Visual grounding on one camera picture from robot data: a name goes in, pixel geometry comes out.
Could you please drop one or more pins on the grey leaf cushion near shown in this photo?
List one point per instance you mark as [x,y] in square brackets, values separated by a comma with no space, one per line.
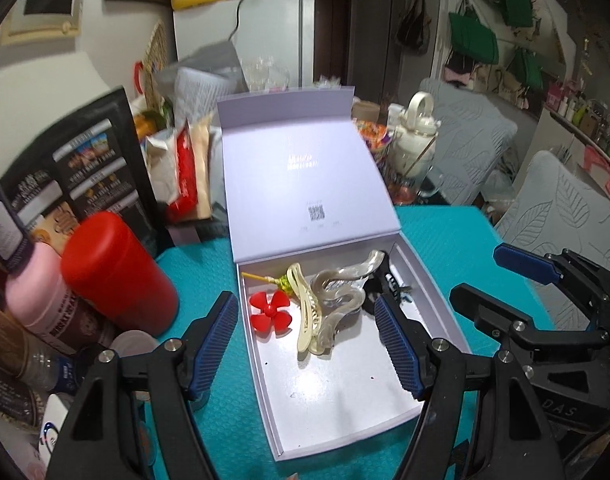
[554,210]

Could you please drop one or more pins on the pink lidded jar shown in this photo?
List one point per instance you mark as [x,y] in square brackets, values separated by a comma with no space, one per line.
[39,299]

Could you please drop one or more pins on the white cream kettle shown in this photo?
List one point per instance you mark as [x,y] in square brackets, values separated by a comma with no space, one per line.
[415,135]

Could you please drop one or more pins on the green tote bag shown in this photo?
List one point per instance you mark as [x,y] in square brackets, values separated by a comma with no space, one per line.
[470,37]

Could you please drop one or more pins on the grey leaf cushion far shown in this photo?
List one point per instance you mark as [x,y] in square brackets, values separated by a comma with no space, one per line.
[473,136]

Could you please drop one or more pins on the grey leaf cushion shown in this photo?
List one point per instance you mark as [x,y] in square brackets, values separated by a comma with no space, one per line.
[554,210]
[473,136]

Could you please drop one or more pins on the red flower hair clip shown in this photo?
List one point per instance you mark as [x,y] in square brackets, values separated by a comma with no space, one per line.
[272,312]

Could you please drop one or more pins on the black long hair clip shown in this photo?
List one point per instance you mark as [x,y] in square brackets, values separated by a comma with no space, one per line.
[376,285]

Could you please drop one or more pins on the beige marbled wave clip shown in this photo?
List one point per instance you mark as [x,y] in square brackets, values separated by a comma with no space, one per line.
[342,289]

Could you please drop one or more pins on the blue fishbone hair clip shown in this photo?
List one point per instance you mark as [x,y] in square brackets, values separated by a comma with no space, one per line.
[398,290]

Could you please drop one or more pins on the cream claw hair clip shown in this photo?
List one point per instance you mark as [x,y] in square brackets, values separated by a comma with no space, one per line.
[311,313]

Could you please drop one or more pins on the black snack pouch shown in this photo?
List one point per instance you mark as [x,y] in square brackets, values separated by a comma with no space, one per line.
[87,162]

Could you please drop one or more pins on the lavender open gift box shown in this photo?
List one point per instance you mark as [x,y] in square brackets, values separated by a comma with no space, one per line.
[302,187]

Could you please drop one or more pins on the red cylindrical canister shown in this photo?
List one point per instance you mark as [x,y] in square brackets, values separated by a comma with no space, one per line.
[105,264]

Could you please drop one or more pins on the purple label jar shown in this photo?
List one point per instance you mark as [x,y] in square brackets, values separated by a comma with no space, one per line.
[15,246]

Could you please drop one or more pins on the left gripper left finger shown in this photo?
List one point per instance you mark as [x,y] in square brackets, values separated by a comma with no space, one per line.
[207,340]

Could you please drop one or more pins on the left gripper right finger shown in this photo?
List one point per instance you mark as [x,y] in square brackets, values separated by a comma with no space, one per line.
[406,343]

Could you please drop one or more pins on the teal bubble mailer mat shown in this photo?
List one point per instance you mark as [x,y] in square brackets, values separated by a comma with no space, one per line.
[455,244]

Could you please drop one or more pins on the glass measuring jug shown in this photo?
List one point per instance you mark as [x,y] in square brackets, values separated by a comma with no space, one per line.
[422,184]

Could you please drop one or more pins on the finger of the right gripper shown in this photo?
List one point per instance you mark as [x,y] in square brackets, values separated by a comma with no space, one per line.
[538,269]
[491,316]

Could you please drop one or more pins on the instant noodle cup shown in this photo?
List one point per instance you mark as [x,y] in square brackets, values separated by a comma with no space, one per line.
[377,137]

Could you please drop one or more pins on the white refrigerator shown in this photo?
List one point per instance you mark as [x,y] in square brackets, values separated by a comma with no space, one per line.
[283,30]

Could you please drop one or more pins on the yellow lollipop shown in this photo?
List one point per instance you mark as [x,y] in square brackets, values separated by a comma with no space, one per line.
[281,283]

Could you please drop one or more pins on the wall intercom panel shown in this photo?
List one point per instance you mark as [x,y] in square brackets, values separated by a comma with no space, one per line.
[41,20]

